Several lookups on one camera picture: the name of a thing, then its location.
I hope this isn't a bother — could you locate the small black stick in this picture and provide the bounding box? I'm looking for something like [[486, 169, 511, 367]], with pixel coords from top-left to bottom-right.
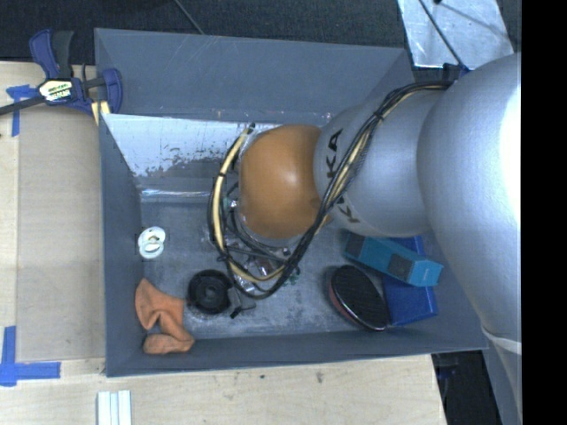
[[229, 301, 258, 320]]

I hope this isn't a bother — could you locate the black round ribbed disc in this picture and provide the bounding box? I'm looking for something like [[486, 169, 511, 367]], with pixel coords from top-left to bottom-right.
[[187, 269, 234, 316]]

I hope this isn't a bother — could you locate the orange cloth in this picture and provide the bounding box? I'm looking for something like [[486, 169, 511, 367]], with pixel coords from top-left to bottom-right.
[[134, 277, 196, 356]]

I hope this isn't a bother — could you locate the teal box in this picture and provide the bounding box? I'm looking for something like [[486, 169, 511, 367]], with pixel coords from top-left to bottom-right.
[[344, 231, 445, 288]]

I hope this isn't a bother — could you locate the blue flat box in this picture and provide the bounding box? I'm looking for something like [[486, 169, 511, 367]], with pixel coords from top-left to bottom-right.
[[382, 236, 440, 328]]

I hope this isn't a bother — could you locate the pale wood flat board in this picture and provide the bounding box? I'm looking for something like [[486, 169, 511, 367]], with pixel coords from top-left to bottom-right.
[[16, 104, 107, 363]]

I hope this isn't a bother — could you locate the grey metal bin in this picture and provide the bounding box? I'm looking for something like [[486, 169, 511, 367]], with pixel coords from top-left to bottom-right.
[[93, 27, 491, 378]]

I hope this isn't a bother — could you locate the white plastic double ring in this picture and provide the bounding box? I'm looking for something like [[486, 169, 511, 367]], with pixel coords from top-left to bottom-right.
[[136, 226, 167, 261]]

